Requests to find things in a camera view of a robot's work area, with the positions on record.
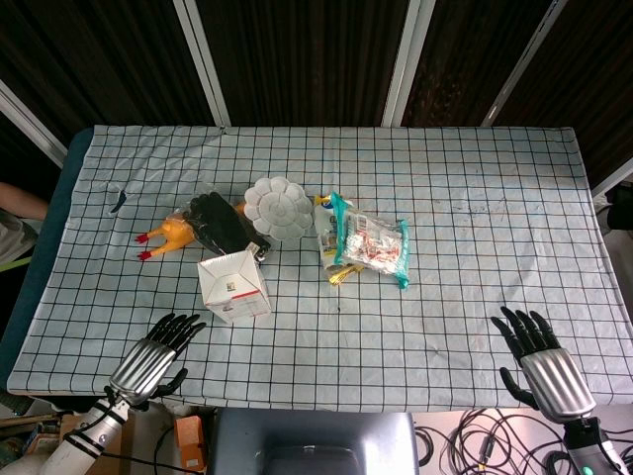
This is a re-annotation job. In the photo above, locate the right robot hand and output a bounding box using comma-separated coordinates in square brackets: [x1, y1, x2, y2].
[490, 306, 597, 424]

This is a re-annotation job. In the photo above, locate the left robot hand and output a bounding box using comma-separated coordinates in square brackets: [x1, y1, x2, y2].
[108, 313, 208, 412]

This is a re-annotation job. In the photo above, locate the person's forearm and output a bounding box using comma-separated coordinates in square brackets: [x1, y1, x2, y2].
[0, 181, 49, 223]

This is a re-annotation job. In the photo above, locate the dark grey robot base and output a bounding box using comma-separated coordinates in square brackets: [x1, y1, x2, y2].
[207, 408, 421, 475]

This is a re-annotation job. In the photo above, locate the orange cardboard box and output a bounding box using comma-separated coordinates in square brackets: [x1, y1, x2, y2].
[173, 415, 208, 471]

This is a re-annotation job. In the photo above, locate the white cardboard box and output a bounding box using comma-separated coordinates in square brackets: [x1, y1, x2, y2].
[196, 249, 273, 325]

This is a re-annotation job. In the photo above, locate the yellow rubber chicken toy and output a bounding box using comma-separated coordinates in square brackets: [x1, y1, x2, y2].
[135, 200, 248, 262]

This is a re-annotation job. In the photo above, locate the blue grid tablecloth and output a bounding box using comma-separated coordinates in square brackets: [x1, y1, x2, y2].
[8, 124, 633, 413]

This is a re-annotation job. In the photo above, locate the black packaged item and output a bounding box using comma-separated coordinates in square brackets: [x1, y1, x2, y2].
[189, 192, 272, 263]

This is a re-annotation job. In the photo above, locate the white flower-shaped plate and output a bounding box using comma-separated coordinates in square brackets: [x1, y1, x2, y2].
[243, 175, 316, 243]

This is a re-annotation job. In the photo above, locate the gold foil wrapper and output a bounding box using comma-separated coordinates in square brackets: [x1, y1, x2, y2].
[327, 263, 366, 286]

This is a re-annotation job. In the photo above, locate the teal-edged snack bag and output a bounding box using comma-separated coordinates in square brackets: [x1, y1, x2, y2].
[329, 191, 412, 291]

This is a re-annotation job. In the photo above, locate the black cable tangle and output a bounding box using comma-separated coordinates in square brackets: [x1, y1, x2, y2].
[412, 408, 633, 475]

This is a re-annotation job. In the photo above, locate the white metal frame post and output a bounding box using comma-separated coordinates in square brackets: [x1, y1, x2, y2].
[381, 0, 437, 128]
[590, 156, 633, 198]
[172, 0, 232, 128]
[0, 78, 69, 155]
[480, 0, 569, 128]

